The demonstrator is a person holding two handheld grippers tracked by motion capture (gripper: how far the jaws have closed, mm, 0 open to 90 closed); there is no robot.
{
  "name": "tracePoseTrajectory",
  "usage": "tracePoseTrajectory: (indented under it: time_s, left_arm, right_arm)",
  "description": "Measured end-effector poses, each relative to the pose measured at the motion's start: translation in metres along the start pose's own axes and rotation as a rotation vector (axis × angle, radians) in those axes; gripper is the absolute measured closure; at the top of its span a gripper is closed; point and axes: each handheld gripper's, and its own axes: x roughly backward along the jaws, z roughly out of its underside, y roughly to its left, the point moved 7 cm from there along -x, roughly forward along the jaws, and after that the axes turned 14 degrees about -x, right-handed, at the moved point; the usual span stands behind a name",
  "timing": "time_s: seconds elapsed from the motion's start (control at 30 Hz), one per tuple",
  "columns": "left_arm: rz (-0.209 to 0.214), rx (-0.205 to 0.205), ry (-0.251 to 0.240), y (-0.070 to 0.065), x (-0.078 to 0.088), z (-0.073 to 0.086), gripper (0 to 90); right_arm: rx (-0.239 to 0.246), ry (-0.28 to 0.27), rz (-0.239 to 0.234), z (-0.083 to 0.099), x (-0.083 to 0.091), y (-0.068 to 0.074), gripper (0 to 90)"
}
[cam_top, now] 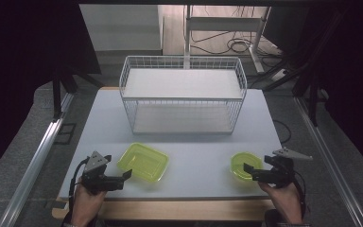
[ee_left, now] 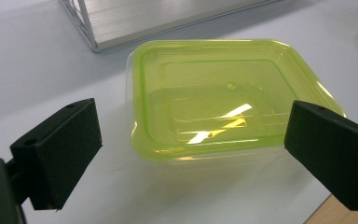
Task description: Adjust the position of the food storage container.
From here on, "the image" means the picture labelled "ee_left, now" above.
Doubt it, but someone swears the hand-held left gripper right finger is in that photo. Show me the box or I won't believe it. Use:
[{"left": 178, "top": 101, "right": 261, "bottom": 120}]
[{"left": 283, "top": 100, "right": 358, "bottom": 212}]

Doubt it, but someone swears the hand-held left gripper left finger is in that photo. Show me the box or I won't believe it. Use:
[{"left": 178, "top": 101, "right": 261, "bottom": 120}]
[{"left": 9, "top": 98, "right": 103, "bottom": 211}]

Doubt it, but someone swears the rectangular green plastic container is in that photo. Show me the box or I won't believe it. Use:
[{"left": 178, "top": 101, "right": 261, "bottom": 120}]
[{"left": 125, "top": 38, "right": 347, "bottom": 163}]

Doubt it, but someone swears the white wire shelf rack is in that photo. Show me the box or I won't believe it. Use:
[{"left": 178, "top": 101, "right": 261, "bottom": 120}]
[{"left": 59, "top": 0, "right": 281, "bottom": 53}]

